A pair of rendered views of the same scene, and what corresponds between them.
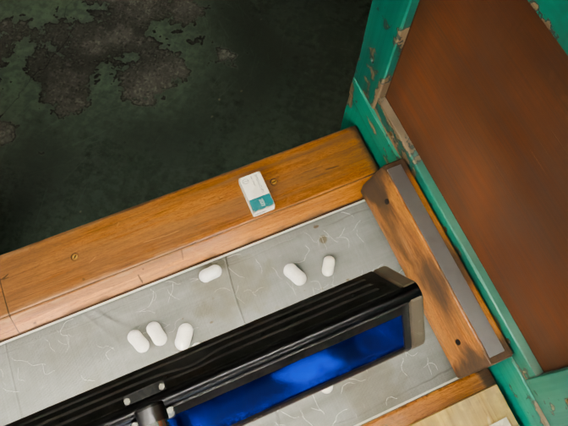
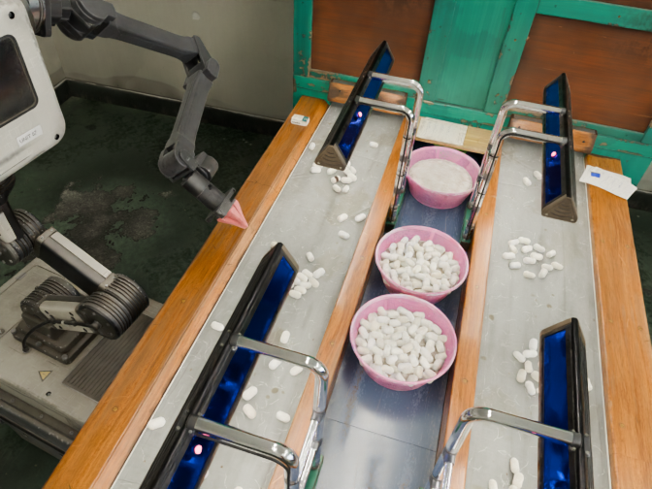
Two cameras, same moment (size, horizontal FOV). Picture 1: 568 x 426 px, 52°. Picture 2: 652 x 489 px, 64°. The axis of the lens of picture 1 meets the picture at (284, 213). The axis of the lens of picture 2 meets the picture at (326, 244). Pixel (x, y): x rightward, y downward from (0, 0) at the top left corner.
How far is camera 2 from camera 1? 151 cm
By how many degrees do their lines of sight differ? 33
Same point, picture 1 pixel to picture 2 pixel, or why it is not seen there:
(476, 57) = (342, 15)
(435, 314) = not seen: hidden behind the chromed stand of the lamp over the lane
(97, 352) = (307, 181)
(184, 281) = (307, 153)
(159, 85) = (148, 224)
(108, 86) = (121, 242)
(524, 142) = (369, 21)
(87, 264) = (276, 163)
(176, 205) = (280, 137)
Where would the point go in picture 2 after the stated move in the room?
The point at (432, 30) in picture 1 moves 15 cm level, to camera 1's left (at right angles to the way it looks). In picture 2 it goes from (321, 21) to (290, 33)
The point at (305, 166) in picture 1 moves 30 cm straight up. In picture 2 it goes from (303, 109) to (305, 32)
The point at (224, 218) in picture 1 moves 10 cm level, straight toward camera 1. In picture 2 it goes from (298, 131) to (322, 140)
